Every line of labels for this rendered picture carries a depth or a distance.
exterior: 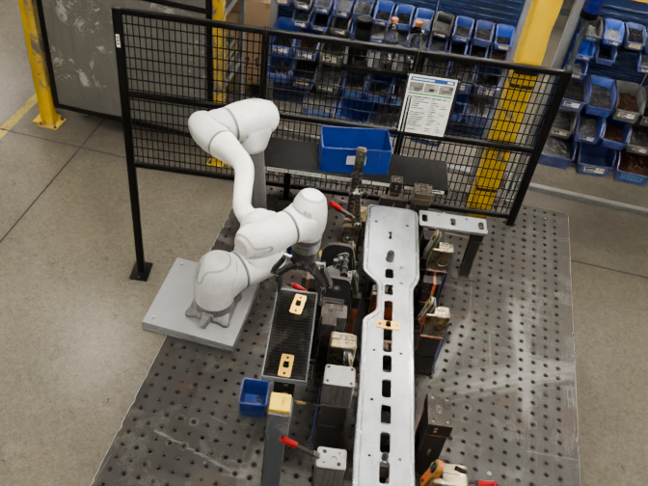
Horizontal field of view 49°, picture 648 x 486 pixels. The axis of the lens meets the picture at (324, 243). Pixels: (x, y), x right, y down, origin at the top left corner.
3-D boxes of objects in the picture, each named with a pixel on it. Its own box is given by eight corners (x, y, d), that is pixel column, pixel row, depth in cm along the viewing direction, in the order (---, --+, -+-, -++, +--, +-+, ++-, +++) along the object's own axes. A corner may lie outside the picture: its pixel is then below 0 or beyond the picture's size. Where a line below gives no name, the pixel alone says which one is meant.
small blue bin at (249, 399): (264, 419, 256) (265, 406, 250) (237, 417, 256) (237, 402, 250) (268, 394, 264) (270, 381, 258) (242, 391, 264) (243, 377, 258)
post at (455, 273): (475, 282, 320) (493, 234, 300) (450, 278, 319) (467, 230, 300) (474, 271, 324) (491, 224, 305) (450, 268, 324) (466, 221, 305)
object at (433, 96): (445, 139, 320) (461, 78, 299) (394, 132, 320) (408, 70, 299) (445, 136, 321) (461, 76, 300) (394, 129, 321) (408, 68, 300)
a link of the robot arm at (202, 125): (206, 131, 231) (241, 120, 238) (177, 107, 241) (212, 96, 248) (207, 165, 239) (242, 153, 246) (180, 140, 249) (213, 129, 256)
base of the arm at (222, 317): (179, 323, 278) (179, 314, 274) (201, 283, 294) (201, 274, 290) (224, 337, 277) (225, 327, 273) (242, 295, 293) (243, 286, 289)
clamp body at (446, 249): (439, 314, 303) (458, 256, 279) (412, 310, 303) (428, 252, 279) (439, 299, 310) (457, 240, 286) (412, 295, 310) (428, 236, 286)
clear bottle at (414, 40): (417, 69, 305) (426, 25, 292) (402, 67, 305) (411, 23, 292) (417, 62, 310) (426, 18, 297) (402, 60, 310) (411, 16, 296)
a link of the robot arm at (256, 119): (228, 276, 291) (271, 256, 303) (250, 296, 281) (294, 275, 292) (210, 100, 247) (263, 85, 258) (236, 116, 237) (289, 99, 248)
